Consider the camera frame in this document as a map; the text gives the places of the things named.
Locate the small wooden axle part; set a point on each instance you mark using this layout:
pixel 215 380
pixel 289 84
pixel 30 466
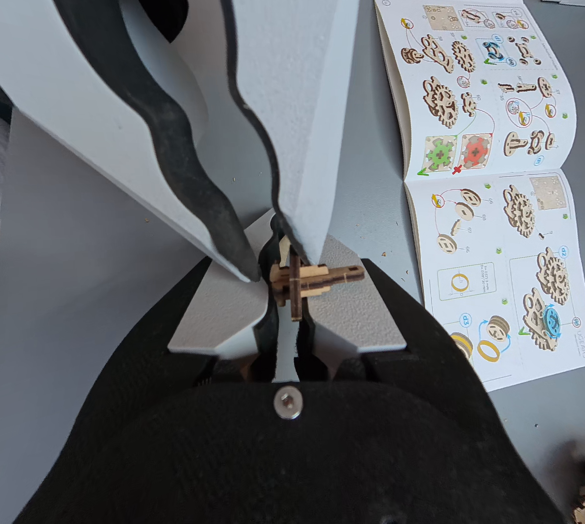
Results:
pixel 315 279

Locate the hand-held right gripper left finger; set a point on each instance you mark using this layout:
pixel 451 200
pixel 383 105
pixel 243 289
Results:
pixel 219 314

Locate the illustrated instruction booklet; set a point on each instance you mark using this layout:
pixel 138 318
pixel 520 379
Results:
pixel 484 167

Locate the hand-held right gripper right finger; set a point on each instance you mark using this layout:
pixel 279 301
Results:
pixel 361 318

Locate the grey desk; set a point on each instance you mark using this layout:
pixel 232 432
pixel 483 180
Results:
pixel 374 222

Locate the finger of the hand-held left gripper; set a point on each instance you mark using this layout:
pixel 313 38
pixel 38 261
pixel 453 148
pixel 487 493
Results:
pixel 45 53
pixel 297 76

